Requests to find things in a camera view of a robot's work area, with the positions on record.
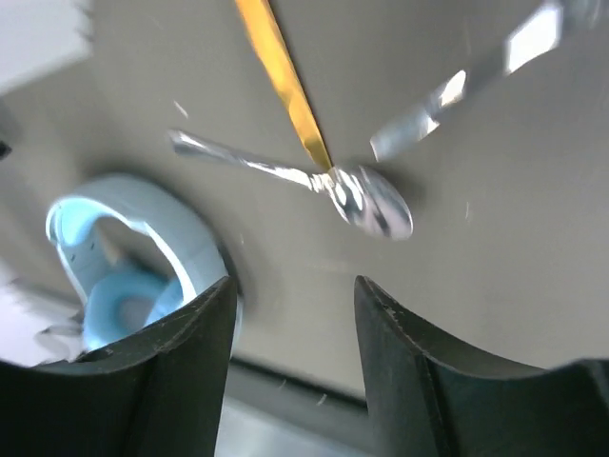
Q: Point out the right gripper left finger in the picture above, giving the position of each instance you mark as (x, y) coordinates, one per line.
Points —
(158, 392)

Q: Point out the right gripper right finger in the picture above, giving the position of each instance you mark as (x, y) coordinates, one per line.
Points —
(429, 393)

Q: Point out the small silver spoon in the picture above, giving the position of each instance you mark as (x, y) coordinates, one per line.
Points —
(361, 196)

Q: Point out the small silver fork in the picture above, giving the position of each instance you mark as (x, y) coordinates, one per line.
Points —
(545, 29)

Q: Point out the white compartment utensil container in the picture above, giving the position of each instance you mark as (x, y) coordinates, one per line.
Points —
(41, 37)

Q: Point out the blue over-ear headphones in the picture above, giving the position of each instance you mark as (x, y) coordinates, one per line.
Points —
(120, 297)

